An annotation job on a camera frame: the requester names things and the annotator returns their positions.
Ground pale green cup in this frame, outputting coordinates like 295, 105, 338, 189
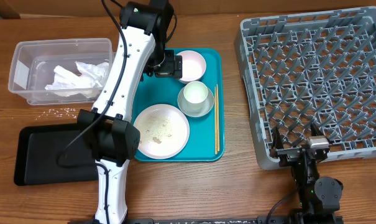
183, 81, 208, 110

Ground large white plate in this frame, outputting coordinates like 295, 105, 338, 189
134, 104, 190, 159

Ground white napkin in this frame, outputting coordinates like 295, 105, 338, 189
45, 65, 95, 90
75, 62, 109, 88

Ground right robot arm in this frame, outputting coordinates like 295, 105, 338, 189
265, 123, 344, 224

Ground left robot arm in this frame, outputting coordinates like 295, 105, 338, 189
77, 0, 183, 223

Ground grey dishwasher rack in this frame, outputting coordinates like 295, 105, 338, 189
234, 6, 376, 170

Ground pink white bowl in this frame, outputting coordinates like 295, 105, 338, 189
177, 50, 206, 84

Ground grey green saucer bowl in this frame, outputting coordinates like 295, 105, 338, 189
177, 88, 214, 118

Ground left wooden chopstick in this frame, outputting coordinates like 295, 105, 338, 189
214, 84, 218, 155

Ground wooden chopstick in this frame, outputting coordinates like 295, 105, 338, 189
214, 84, 220, 154
214, 84, 218, 155

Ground right wooden chopstick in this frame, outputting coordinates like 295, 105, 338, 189
214, 84, 220, 154

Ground teal serving tray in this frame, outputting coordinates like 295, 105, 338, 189
132, 48, 225, 162

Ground spilled rice grains on table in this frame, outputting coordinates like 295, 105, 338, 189
36, 107, 78, 120

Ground clear plastic bin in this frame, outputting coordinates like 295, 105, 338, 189
8, 38, 113, 105

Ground black plastic tray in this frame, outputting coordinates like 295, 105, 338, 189
14, 123, 98, 186

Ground cardboard backdrop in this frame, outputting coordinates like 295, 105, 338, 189
0, 0, 376, 19

